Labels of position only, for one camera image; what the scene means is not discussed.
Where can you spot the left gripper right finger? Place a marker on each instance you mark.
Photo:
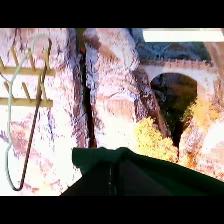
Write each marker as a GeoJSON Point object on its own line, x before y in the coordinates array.
{"type": "Point", "coordinates": [133, 185]}

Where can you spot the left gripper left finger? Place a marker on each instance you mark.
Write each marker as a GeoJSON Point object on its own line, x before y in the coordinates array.
{"type": "Point", "coordinates": [95, 183]}

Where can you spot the green garment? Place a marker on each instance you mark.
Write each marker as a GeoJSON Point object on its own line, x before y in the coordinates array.
{"type": "Point", "coordinates": [186, 176]}

